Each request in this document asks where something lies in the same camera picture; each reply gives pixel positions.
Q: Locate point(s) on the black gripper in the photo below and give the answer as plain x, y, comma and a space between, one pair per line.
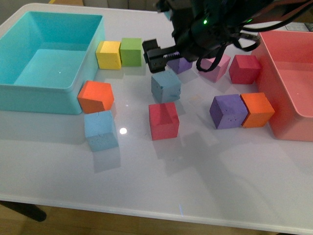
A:
201, 27

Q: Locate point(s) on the light blue foam block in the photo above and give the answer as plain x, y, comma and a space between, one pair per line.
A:
100, 131
165, 86

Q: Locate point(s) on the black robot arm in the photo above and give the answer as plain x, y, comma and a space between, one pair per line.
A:
250, 16

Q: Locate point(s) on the green foam block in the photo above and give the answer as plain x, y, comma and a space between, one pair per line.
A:
130, 51

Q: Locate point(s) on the purple foam block far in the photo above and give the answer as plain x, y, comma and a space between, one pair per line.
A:
179, 65

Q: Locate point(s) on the purple foam block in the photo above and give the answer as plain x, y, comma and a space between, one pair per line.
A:
179, 65
228, 111

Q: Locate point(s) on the yellow foam block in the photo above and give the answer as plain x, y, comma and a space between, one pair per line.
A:
108, 55

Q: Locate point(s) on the pink foam block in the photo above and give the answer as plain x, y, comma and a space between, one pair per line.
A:
218, 71

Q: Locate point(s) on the red foam block center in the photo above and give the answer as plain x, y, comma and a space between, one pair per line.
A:
163, 120

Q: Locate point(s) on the orange foam block left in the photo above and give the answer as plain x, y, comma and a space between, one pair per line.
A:
95, 97

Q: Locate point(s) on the orange foam block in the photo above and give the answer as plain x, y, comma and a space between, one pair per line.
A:
95, 97
259, 110

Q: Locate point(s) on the dark red foam block far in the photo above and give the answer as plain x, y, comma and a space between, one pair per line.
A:
244, 69

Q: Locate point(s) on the purple foam block near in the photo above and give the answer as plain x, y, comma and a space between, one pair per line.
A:
228, 111

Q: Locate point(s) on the teal plastic bin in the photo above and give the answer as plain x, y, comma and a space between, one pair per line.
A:
45, 59

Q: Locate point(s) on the orange foam block right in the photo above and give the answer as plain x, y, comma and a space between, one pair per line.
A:
259, 110

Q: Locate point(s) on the pink plastic bin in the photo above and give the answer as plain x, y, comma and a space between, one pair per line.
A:
286, 79

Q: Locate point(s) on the table corner sticker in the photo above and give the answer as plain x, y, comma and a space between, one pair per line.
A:
298, 26

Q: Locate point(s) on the dark table leg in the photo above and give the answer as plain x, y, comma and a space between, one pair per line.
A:
29, 210

